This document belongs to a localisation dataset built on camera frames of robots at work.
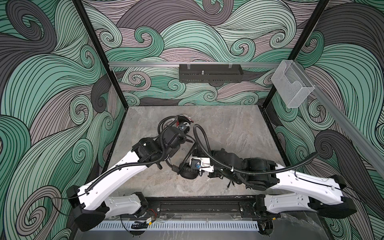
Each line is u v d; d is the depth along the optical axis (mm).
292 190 414
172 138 477
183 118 1025
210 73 964
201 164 484
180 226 760
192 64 928
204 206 756
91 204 369
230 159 405
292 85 838
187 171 633
